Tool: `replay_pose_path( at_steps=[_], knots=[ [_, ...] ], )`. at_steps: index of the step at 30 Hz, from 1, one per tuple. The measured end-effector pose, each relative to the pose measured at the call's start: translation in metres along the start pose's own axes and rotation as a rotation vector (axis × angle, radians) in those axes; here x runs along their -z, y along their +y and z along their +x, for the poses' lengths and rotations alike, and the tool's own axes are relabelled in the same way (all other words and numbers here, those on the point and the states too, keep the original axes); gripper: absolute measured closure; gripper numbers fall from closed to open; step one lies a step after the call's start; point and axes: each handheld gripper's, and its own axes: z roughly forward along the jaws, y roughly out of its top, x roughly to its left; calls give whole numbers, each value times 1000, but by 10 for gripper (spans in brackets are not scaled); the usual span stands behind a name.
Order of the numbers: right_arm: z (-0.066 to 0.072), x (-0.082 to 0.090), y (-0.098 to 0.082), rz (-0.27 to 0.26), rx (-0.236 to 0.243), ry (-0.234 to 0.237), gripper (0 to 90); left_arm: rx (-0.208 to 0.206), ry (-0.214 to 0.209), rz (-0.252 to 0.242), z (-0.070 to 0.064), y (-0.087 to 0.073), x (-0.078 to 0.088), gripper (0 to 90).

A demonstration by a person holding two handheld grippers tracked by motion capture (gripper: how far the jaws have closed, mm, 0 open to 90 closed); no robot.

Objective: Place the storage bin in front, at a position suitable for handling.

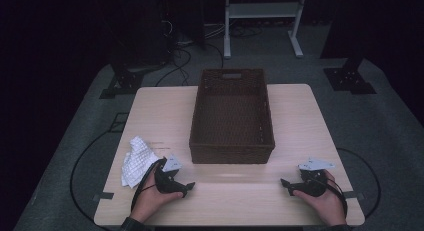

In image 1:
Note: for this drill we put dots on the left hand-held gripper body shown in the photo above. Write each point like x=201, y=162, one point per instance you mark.
x=165, y=182

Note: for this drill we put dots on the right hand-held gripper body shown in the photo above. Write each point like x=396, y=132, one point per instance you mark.
x=313, y=184

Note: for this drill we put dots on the white waffle cloth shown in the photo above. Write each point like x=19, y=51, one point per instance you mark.
x=138, y=164

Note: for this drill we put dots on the brown woven basket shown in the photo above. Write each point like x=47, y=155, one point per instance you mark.
x=233, y=117

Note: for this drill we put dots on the person's left hand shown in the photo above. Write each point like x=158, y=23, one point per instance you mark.
x=150, y=201

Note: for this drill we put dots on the person's right hand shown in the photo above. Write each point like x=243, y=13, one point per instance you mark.
x=328, y=204

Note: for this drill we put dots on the grey tape strip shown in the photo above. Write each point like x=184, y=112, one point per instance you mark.
x=353, y=195
x=104, y=196

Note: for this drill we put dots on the black floor tape outline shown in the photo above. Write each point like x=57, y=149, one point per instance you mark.
x=117, y=123

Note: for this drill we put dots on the black stand base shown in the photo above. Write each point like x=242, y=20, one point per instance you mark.
x=125, y=82
x=348, y=79

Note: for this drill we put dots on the white metal stand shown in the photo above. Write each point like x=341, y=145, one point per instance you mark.
x=260, y=10

